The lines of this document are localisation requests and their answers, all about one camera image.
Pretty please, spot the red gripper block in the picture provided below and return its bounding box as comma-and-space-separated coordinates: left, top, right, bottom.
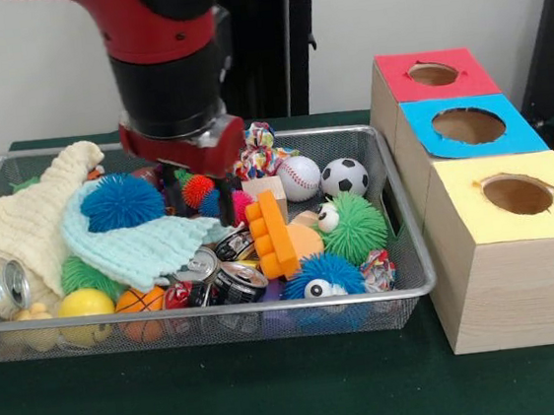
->
117, 110, 255, 237

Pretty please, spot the small pink spiky ball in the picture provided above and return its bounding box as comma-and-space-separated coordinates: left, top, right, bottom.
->
231, 190, 258, 227

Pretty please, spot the pale blue waffle cloth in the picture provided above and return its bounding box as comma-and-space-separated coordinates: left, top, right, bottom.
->
56, 166, 244, 300

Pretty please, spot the long orange toy brick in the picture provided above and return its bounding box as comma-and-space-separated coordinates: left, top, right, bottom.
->
242, 186, 304, 283

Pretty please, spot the cream yellow knitted cloth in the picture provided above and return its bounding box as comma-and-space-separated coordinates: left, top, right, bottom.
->
0, 139, 119, 311

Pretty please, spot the shallow clear mesh bin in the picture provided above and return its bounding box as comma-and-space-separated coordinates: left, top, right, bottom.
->
0, 108, 443, 372

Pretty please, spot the wooden box with three holes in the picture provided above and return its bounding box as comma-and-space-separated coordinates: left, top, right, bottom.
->
364, 36, 554, 362

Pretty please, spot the plain wooden cube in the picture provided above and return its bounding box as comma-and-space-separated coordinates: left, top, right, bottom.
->
241, 174, 290, 222

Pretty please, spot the silver drink can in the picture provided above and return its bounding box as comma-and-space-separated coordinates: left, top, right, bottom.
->
174, 245, 222, 286

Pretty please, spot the plain blue spiky ball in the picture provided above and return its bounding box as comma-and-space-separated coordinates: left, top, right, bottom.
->
77, 169, 168, 236

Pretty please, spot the black drink can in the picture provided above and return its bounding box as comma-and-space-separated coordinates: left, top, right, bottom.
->
207, 257, 271, 308

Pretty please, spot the white baseball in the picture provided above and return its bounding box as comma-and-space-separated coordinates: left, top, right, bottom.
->
274, 153, 324, 205

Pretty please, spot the small orange basketball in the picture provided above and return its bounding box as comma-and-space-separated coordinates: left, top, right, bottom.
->
112, 284, 171, 345

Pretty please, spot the light green spiky ball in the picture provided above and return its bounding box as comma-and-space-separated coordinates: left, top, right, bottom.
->
59, 249, 124, 308

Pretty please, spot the small soccer ball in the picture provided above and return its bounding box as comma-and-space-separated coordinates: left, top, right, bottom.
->
317, 155, 371, 201

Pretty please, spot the blue spiky ball with eyes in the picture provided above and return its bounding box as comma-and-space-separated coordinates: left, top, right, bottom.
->
280, 248, 372, 336

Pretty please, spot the yellow smiley ball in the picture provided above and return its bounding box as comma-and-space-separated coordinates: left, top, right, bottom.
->
53, 285, 120, 348

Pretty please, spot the large green spiky ball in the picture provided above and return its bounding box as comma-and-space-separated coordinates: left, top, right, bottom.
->
313, 188, 392, 270

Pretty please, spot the crushed shiny silver can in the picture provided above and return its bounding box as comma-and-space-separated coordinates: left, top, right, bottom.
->
0, 253, 34, 322

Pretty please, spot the dark green table cloth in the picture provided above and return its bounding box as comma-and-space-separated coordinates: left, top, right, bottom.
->
0, 84, 554, 415

